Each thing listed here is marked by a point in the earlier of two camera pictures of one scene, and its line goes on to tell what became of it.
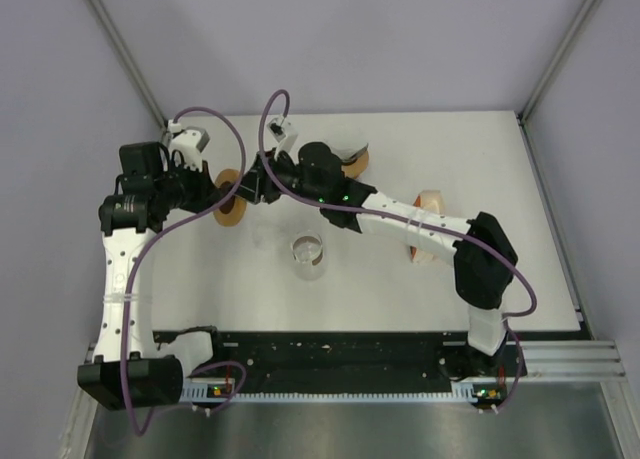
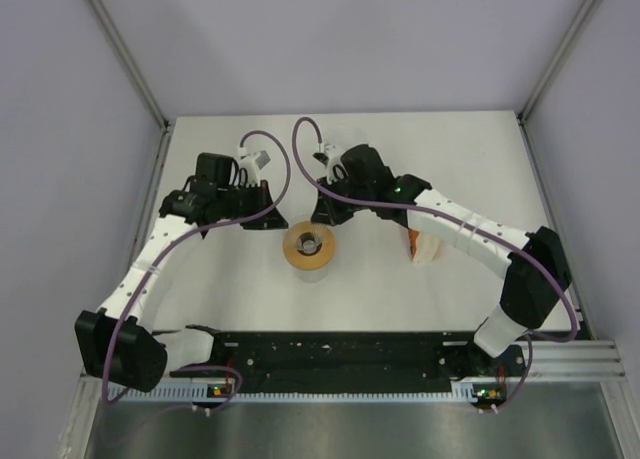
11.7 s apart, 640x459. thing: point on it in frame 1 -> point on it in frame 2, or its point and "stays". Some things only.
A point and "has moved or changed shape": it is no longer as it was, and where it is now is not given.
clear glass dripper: (271, 235) -> (306, 242)
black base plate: (340, 359) stays
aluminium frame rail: (545, 359) stays
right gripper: (254, 186) -> (325, 210)
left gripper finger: (224, 190) -> (273, 219)
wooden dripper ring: (239, 210) has moved or changed shape
